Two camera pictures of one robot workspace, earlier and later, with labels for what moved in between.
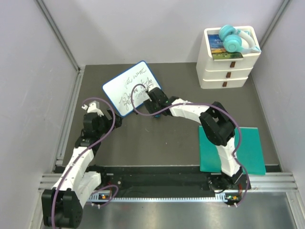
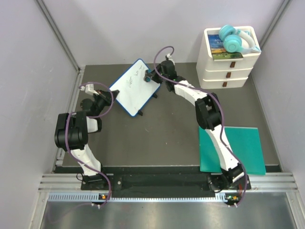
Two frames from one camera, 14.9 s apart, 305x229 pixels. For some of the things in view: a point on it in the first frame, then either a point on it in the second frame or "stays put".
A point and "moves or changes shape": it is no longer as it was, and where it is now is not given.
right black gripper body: (151, 107) -> (160, 71)
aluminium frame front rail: (277, 182) stays put
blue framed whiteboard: (127, 90) moves or changes shape
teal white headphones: (236, 41) stays put
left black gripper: (109, 122) -> (106, 96)
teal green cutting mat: (249, 152) stays put
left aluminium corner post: (58, 34) stays put
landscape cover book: (218, 50) stays put
